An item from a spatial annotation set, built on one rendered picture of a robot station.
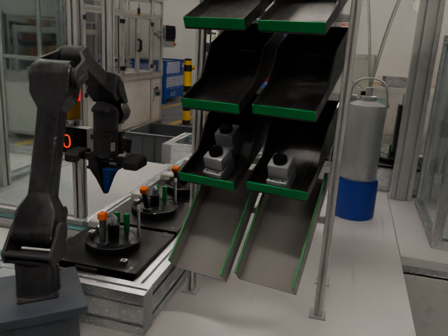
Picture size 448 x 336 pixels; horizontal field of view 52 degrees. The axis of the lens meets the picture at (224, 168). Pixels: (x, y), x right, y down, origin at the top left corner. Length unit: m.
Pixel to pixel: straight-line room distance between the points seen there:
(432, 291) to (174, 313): 0.87
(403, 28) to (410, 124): 9.42
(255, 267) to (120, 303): 0.30
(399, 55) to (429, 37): 9.39
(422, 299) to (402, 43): 10.02
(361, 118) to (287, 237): 0.79
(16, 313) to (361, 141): 1.29
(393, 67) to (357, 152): 9.74
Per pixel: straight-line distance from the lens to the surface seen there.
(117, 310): 1.07
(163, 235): 1.27
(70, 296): 0.84
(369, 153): 1.75
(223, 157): 0.95
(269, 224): 1.07
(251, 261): 1.04
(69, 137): 1.31
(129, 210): 1.45
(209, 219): 1.09
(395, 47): 11.44
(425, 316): 1.69
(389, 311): 1.27
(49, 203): 0.81
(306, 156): 1.05
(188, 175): 0.99
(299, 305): 1.22
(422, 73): 2.06
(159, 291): 1.12
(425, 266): 1.61
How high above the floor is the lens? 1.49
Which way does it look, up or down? 16 degrees down
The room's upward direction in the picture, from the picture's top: 3 degrees clockwise
